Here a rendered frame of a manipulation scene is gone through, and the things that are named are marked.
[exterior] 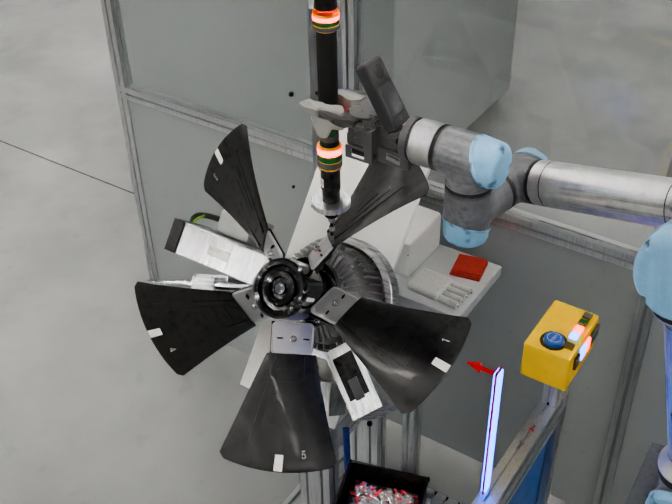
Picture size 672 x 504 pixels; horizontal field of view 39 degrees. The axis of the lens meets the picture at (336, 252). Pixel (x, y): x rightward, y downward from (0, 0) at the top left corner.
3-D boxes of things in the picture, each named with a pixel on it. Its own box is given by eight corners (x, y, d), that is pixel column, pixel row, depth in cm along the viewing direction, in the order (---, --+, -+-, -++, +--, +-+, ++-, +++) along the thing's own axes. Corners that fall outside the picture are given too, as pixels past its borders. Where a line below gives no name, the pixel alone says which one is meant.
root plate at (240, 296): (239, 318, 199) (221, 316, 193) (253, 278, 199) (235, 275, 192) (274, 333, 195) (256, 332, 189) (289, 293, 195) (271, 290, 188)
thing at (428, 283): (423, 272, 245) (424, 265, 244) (474, 293, 238) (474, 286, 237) (405, 289, 240) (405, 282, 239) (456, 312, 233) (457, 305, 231)
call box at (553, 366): (549, 334, 210) (555, 297, 203) (593, 351, 205) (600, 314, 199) (518, 378, 199) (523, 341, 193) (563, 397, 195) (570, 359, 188)
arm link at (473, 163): (488, 204, 145) (492, 156, 140) (426, 183, 150) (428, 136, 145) (512, 180, 150) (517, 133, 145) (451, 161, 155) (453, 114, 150)
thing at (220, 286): (286, 297, 201) (150, 286, 216) (287, 286, 201) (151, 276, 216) (280, 296, 199) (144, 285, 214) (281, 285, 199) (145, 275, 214)
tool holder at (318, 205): (311, 188, 176) (309, 142, 170) (349, 187, 176) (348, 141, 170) (311, 216, 169) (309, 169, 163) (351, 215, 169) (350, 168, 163)
